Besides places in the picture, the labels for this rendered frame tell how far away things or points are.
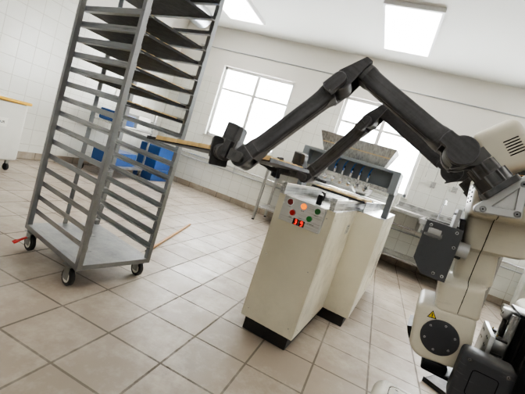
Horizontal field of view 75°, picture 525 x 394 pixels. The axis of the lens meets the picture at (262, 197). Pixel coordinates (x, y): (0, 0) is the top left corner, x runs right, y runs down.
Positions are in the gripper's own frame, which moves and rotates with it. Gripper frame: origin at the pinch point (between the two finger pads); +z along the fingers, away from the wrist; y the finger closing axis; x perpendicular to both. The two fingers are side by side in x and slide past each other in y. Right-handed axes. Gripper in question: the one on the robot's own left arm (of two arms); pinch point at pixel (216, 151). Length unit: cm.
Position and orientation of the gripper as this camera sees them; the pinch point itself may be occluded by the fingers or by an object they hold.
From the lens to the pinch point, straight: 133.5
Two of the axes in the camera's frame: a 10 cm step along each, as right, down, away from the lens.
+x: 9.3, 1.9, 3.1
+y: -2.3, 9.7, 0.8
